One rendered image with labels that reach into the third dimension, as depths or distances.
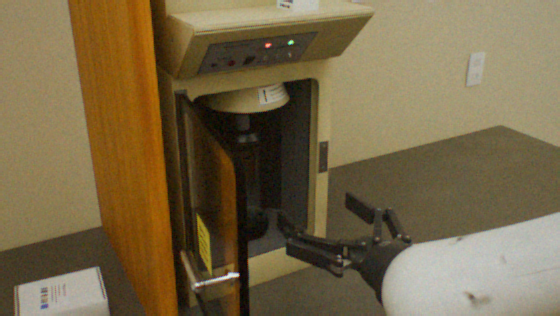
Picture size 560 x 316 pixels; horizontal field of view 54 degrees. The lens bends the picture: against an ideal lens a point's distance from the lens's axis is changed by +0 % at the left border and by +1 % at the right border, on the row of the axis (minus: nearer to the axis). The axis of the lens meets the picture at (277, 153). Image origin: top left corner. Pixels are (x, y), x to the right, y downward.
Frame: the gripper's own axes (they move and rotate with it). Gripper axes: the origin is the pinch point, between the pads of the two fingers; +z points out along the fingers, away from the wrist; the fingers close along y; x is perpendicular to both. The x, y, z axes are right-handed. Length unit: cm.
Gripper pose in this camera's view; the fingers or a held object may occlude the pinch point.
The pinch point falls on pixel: (317, 211)
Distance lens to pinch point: 92.8
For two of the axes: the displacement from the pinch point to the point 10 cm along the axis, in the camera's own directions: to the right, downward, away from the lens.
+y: -8.7, 2.0, -4.5
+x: 0.0, 9.1, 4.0
